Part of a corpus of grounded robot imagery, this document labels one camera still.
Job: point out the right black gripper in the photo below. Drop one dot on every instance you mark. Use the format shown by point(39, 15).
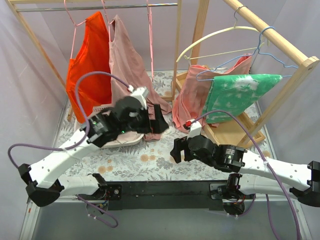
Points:
point(183, 149)

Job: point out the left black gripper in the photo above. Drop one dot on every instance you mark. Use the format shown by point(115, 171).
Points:
point(152, 120)

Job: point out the dusty pink t shirt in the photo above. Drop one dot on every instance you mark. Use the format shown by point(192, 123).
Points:
point(126, 64)

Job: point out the pink wire hanger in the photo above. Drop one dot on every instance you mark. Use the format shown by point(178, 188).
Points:
point(110, 23)

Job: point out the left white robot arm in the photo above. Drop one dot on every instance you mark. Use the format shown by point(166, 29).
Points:
point(44, 179)

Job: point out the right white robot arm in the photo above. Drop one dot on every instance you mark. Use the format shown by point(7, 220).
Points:
point(249, 173)

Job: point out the salmon pink shirt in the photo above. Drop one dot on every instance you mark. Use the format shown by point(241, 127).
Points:
point(191, 99)

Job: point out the green tie dye shirt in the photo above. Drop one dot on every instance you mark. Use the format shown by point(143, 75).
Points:
point(235, 93)

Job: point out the orange t shirt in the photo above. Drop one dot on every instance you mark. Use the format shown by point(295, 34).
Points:
point(93, 55)

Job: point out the pink hanger seen edge on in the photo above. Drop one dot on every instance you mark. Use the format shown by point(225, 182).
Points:
point(150, 21)

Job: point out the pink hanger holding orange shirt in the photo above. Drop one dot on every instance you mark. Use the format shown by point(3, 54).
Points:
point(76, 25)

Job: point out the cream plastic hanger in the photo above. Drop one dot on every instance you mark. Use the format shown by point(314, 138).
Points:
point(187, 53)

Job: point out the white plastic laundry basket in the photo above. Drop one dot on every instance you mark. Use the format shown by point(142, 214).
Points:
point(99, 108)

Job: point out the pale pink cloth in basket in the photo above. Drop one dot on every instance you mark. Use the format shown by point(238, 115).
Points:
point(126, 139)

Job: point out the floral table mat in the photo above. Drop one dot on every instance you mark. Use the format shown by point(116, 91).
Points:
point(144, 161)

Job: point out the black base bar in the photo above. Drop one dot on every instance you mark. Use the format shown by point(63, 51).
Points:
point(158, 195)

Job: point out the left wooden clothes rack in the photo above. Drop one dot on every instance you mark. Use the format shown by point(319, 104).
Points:
point(18, 13)

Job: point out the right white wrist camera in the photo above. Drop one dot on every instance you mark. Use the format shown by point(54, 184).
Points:
point(194, 128)

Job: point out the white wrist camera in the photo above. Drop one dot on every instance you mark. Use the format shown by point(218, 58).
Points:
point(140, 93)
point(194, 128)

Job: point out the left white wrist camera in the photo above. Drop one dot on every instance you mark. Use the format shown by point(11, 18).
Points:
point(140, 93)

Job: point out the blue wire hanger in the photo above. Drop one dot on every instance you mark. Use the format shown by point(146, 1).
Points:
point(257, 51)

